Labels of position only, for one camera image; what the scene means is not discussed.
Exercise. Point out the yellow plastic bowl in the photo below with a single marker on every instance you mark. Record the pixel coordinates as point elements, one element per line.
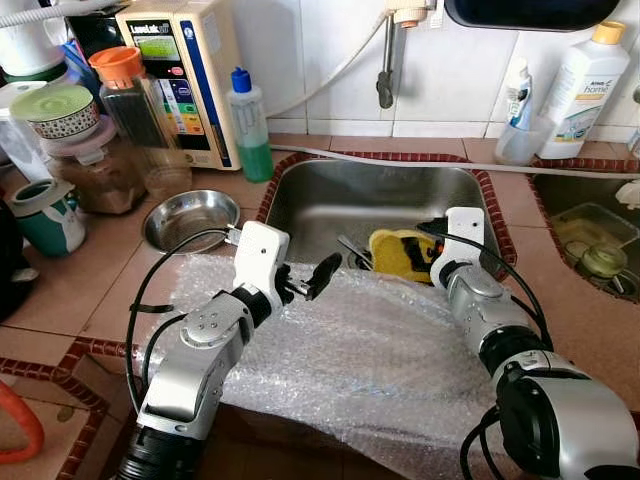
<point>385,255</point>

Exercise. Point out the steel spoon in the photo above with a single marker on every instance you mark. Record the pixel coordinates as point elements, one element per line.
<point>352,248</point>

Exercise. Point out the round steel bowl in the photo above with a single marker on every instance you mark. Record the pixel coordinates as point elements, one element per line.
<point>190,215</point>

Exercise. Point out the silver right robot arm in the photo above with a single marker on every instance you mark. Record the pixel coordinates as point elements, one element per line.
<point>475,300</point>

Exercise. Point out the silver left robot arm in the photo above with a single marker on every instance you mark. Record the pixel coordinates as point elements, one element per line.
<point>200,345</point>

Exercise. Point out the stainless steel sink basin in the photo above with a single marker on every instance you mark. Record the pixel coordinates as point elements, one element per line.
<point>550,195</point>
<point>320,200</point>

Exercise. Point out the clear bubble wrap sheet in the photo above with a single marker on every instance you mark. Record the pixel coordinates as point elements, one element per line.
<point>370,350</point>

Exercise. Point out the green soap bottle blue cap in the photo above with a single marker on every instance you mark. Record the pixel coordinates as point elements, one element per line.
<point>257,160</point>

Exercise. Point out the clear plastic cup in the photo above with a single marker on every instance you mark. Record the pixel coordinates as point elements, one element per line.
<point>520,148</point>

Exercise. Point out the clear square plastic container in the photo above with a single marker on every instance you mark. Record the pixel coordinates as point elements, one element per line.
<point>575,225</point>

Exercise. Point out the clear glass tumbler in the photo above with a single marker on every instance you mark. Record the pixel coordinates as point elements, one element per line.
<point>170,180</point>

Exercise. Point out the small glass jar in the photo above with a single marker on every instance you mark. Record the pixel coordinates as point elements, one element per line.
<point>605,262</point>

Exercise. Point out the white detergent bottle yellow cap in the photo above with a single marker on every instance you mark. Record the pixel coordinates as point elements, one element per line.
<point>580,100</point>

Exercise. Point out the brown glass jar pink lid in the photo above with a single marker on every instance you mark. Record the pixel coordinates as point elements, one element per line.
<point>100,185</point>

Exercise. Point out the teal and white mug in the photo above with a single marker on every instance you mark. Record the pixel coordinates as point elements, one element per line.
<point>50,230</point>

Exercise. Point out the black kettle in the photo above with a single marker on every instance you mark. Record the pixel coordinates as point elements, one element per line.
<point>12,270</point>

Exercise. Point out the glass jar orange lid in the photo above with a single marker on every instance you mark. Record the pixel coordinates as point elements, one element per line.
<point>118,65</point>

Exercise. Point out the beige water ionizer appliance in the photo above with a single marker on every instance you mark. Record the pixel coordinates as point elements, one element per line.
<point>150,40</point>

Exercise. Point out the orange plastic hoop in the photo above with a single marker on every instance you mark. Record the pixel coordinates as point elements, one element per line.
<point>30,440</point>

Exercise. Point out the black appliance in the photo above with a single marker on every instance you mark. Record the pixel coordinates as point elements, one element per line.
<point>95,35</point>

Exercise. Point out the white flask green band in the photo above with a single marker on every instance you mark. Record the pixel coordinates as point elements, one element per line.
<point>30,45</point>

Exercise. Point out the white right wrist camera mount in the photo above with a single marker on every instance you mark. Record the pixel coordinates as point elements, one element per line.
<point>465,235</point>

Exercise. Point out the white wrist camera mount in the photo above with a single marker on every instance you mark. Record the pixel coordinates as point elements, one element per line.
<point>260,255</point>
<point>465,235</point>

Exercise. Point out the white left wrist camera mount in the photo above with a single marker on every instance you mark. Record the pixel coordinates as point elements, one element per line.
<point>260,255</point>

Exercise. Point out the steel wall tap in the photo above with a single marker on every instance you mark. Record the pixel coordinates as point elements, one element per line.
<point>386,60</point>

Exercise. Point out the dark blue wall tray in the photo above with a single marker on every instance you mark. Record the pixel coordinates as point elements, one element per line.
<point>530,12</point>

